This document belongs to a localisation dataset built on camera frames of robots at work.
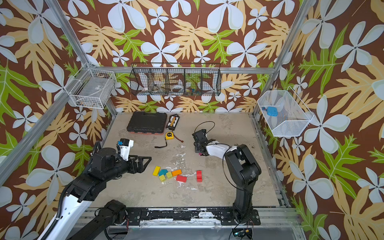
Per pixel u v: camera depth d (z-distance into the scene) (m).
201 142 0.77
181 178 0.86
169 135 1.04
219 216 0.75
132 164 0.59
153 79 0.98
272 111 0.86
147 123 1.08
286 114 0.84
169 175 0.86
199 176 0.88
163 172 0.87
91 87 0.86
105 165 0.49
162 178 0.84
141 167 0.60
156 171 0.90
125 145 0.60
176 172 0.88
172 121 1.13
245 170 0.49
